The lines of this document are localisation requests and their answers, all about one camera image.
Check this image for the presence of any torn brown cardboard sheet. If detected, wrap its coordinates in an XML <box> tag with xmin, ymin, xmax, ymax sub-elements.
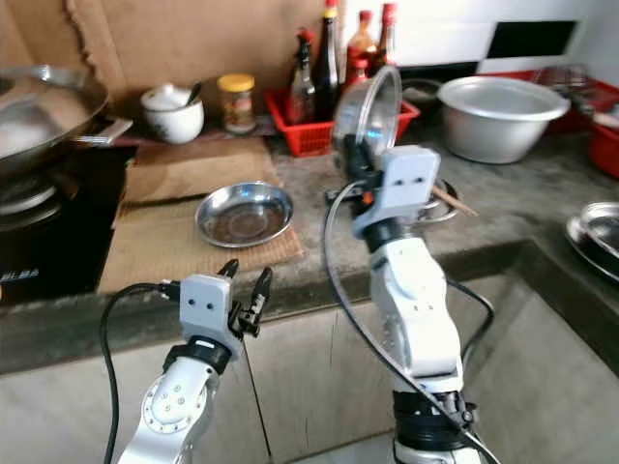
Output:
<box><xmin>0</xmin><ymin>0</ymin><xmax>327</xmax><ymax>95</ymax></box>

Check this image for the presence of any glass jar with yellow lid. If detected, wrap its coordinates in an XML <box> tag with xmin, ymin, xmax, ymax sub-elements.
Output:
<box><xmin>217</xmin><ymin>72</ymin><xmax>256</xmax><ymax>135</ymax></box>

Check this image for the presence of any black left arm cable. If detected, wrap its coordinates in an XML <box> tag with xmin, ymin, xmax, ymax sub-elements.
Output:
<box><xmin>98</xmin><ymin>281</ymin><xmax>184</xmax><ymax>464</ymax></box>

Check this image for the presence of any tall dark sauce bottle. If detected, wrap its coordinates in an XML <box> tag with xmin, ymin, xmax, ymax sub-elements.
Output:
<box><xmin>313</xmin><ymin>0</ymin><xmax>343</xmax><ymax>123</ymax></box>

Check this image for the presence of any wooden chopstick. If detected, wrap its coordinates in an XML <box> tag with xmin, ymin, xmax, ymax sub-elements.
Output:
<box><xmin>432</xmin><ymin>185</ymin><xmax>481</xmax><ymax>218</ymax></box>

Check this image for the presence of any deep stainless steel bowl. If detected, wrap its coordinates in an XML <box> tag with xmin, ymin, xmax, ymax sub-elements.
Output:
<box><xmin>331</xmin><ymin>65</ymin><xmax>405</xmax><ymax>187</ymax></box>

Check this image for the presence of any white ceramic lidded pot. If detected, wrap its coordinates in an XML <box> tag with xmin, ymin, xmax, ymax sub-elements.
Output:
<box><xmin>139</xmin><ymin>81</ymin><xmax>207</xmax><ymax>147</ymax></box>

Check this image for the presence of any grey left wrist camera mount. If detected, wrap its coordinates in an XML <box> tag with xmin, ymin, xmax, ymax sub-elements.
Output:
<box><xmin>179</xmin><ymin>274</ymin><xmax>234</xmax><ymax>350</ymax></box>

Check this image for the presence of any small steel plate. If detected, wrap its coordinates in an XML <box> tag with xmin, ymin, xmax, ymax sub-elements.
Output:
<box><xmin>421</xmin><ymin>178</ymin><xmax>462</xmax><ymax>226</ymax></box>

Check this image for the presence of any short dark sauce bottle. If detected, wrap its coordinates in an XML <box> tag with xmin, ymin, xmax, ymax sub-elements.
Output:
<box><xmin>287</xmin><ymin>28</ymin><xmax>318</xmax><ymax>126</ymax></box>

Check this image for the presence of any dark round pot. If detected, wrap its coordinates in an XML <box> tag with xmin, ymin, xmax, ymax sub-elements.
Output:
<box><xmin>400</xmin><ymin>76</ymin><xmax>443</xmax><ymax>115</ymax></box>

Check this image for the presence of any large aluminium basin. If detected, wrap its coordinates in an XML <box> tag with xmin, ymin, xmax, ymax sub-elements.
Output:
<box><xmin>436</xmin><ymin>74</ymin><xmax>575</xmax><ymax>166</ymax></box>

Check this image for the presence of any red plastic tray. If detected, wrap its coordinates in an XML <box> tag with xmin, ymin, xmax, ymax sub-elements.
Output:
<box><xmin>482</xmin><ymin>66</ymin><xmax>619</xmax><ymax>133</ymax></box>

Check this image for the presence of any steel wok with lid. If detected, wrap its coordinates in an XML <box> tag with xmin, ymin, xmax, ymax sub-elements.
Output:
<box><xmin>0</xmin><ymin>64</ymin><xmax>135</xmax><ymax>182</ymax></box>

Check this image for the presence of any red plastic basket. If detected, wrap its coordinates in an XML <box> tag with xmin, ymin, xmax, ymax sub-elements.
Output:
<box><xmin>263</xmin><ymin>85</ymin><xmax>423</xmax><ymax>159</ymax></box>

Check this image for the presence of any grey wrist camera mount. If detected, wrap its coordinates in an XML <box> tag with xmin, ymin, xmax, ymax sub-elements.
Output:
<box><xmin>350</xmin><ymin>144</ymin><xmax>442</xmax><ymax>239</ymax></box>
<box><xmin>179</xmin><ymin>274</ymin><xmax>234</xmax><ymax>350</ymax></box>

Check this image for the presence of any flat brown cardboard mat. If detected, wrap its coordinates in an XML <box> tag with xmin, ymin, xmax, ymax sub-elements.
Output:
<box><xmin>98</xmin><ymin>134</ymin><xmax>305</xmax><ymax>295</ymax></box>

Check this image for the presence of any shallow round steel plate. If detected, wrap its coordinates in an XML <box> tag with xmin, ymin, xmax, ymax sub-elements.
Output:
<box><xmin>194</xmin><ymin>180</ymin><xmax>295</xmax><ymax>249</ymax></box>

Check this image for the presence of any amber bottle with red cap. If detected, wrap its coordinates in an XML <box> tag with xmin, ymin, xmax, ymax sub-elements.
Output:
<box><xmin>345</xmin><ymin>9</ymin><xmax>379</xmax><ymax>69</ymax></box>

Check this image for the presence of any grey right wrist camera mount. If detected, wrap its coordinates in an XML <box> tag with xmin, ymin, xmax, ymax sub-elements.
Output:
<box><xmin>350</xmin><ymin>144</ymin><xmax>442</xmax><ymax>239</ymax></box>

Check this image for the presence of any dark bottle with red cap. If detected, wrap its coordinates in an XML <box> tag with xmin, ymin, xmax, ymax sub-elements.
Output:
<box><xmin>375</xmin><ymin>2</ymin><xmax>400</xmax><ymax>74</ymax></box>

